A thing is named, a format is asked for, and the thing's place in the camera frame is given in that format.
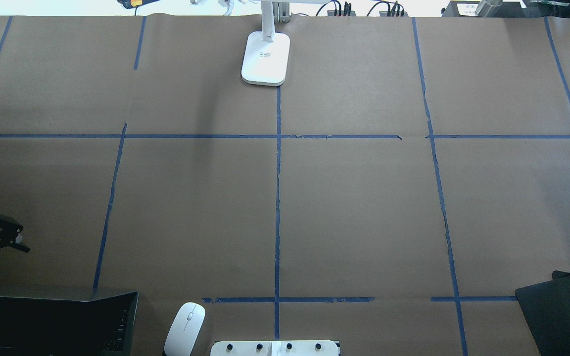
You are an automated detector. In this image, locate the grey laptop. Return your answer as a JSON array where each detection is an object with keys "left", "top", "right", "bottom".
[{"left": 0, "top": 289, "right": 140, "bottom": 356}]

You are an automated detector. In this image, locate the white desk lamp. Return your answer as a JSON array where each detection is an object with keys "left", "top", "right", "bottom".
[{"left": 241, "top": 0, "right": 335, "bottom": 87}]

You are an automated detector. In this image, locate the black mouse pad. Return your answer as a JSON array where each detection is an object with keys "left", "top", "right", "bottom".
[{"left": 514, "top": 270, "right": 570, "bottom": 356}]

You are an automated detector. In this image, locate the metal grabber stick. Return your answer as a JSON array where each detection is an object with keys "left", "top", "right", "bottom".
[{"left": 190, "top": 0, "right": 258, "bottom": 15}]

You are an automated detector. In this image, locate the metal cup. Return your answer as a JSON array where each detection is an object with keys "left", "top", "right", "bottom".
[{"left": 475, "top": 0, "right": 504, "bottom": 18}]

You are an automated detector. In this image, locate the white wireless mouse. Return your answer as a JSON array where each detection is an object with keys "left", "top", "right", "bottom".
[{"left": 163, "top": 302, "right": 206, "bottom": 356}]

